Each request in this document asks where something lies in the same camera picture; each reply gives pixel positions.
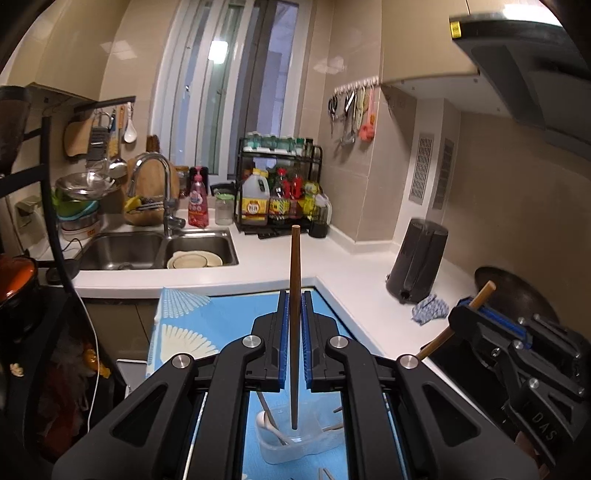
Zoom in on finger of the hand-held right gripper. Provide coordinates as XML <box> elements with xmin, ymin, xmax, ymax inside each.
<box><xmin>448</xmin><ymin>304</ymin><xmax>528</xmax><ymax>371</ymax></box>
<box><xmin>467</xmin><ymin>298</ymin><xmax>585</xmax><ymax>370</ymax></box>

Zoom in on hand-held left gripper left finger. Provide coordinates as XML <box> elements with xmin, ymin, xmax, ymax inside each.
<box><xmin>51</xmin><ymin>290</ymin><xmax>289</xmax><ymax>480</ymax></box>

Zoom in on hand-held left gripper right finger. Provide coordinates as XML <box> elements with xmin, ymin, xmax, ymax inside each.
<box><xmin>302</xmin><ymin>290</ymin><xmax>541</xmax><ymax>480</ymax></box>

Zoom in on fork with white handle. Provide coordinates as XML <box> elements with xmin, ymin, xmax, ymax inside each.
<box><xmin>257</xmin><ymin>391</ymin><xmax>279</xmax><ymax>430</ymax></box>

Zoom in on white spoon with striped handle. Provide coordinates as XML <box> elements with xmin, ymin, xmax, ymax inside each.
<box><xmin>256</xmin><ymin>411</ymin><xmax>288</xmax><ymax>445</ymax></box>

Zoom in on clear plastic utensil holder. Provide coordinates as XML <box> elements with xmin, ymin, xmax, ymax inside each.
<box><xmin>255</xmin><ymin>405</ymin><xmax>345</xmax><ymax>465</ymax></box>

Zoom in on person's right hand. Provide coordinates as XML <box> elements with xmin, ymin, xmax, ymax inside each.
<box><xmin>514</xmin><ymin>431</ymin><xmax>555</xmax><ymax>480</ymax></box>

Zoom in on black wok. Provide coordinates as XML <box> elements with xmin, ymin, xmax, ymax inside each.
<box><xmin>475</xmin><ymin>266</ymin><xmax>561</xmax><ymax>333</ymax></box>

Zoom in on checkered dish cloth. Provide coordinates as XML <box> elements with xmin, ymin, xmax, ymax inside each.
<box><xmin>411</xmin><ymin>294</ymin><xmax>450</xmax><ymax>326</ymax></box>

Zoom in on blue mat with white print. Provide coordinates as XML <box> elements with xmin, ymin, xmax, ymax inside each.
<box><xmin>147</xmin><ymin>286</ymin><xmax>402</xmax><ymax>480</ymax></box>

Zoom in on black countertop appliance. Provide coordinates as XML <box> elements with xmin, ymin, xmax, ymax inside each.
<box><xmin>386</xmin><ymin>218</ymin><xmax>450</xmax><ymax>304</ymax></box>

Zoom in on plates in sink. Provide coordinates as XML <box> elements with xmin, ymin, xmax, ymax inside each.
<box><xmin>167</xmin><ymin>250</ymin><xmax>223</xmax><ymax>269</ymax></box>

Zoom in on dark sauce bottle red cap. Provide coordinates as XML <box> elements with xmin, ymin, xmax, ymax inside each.
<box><xmin>269</xmin><ymin>168</ymin><xmax>291</xmax><ymax>225</ymax></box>

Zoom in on oil jug with yellow label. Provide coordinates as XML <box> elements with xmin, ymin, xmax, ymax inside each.
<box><xmin>241</xmin><ymin>168</ymin><xmax>270</xmax><ymax>225</ymax></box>

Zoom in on glass jar with lid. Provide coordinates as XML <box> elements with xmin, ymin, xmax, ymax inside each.
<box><xmin>215</xmin><ymin>193</ymin><xmax>235</xmax><ymax>226</ymax></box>

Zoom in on pink dish soap bottle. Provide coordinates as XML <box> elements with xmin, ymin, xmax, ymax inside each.
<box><xmin>188</xmin><ymin>166</ymin><xmax>209</xmax><ymax>228</ymax></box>

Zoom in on chrome kitchen faucet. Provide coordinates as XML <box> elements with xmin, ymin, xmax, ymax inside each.
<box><xmin>127</xmin><ymin>154</ymin><xmax>185</xmax><ymax>238</ymax></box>

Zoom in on black condiment rack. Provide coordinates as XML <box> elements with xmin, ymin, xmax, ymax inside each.
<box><xmin>235</xmin><ymin>137</ymin><xmax>324</xmax><ymax>237</ymax></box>

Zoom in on steel sink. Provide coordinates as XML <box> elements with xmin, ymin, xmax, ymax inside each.
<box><xmin>78</xmin><ymin>230</ymin><xmax>240</xmax><ymax>271</ymax></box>

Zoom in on row of spice jars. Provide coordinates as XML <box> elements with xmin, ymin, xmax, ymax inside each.
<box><xmin>244</xmin><ymin>133</ymin><xmax>315</xmax><ymax>153</ymax></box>

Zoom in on round wooden cutting board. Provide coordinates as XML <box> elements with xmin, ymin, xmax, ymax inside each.
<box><xmin>124</xmin><ymin>152</ymin><xmax>178</xmax><ymax>227</ymax></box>

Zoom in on green bowls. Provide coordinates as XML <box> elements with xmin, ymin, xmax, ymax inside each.
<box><xmin>53</xmin><ymin>198</ymin><xmax>102</xmax><ymax>232</ymax></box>

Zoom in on steel bowl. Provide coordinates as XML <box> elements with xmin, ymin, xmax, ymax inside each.
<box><xmin>55</xmin><ymin>172</ymin><xmax>121</xmax><ymax>200</ymax></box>

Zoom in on window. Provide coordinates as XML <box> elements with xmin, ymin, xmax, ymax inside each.
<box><xmin>152</xmin><ymin>0</ymin><xmax>315</xmax><ymax>181</ymax></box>

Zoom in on hanging white spoon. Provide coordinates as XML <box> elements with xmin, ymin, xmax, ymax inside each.
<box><xmin>122</xmin><ymin>104</ymin><xmax>138</xmax><ymax>143</ymax></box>

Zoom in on black metal shelf rack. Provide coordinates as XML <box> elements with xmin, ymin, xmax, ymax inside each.
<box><xmin>0</xmin><ymin>85</ymin><xmax>139</xmax><ymax>305</ymax></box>

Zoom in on black pot with orange rim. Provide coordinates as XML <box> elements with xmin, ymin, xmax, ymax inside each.
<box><xmin>0</xmin><ymin>256</ymin><xmax>40</xmax><ymax>319</ymax></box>

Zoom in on hanging metal grater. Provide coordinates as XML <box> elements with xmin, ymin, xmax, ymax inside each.
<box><xmin>88</xmin><ymin>113</ymin><xmax>109</xmax><ymax>162</ymax></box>

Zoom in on range hood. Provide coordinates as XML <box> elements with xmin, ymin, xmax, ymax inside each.
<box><xmin>450</xmin><ymin>0</ymin><xmax>591</xmax><ymax>160</ymax></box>

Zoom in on hanging wooden board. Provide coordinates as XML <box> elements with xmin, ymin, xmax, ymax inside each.
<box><xmin>64</xmin><ymin>117</ymin><xmax>95</xmax><ymax>158</ymax></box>

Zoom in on wall vent grille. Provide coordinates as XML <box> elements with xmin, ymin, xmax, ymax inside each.
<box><xmin>409</xmin><ymin>134</ymin><xmax>435</xmax><ymax>201</ymax></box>
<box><xmin>433</xmin><ymin>137</ymin><xmax>455</xmax><ymax>209</ymax></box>

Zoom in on white cable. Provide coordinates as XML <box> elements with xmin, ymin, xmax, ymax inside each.
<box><xmin>60</xmin><ymin>237</ymin><xmax>101</xmax><ymax>435</ymax></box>

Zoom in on hanging kitchen tools on rail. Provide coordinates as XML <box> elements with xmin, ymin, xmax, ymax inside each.
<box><xmin>328</xmin><ymin>78</ymin><xmax>380</xmax><ymax>146</ymax></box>

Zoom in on wall socket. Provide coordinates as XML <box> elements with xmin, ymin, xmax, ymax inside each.
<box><xmin>16</xmin><ymin>196</ymin><xmax>44</xmax><ymax>229</ymax></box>

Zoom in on wall cabinet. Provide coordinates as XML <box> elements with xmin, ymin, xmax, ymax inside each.
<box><xmin>381</xmin><ymin>0</ymin><xmax>481</xmax><ymax>86</ymax></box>

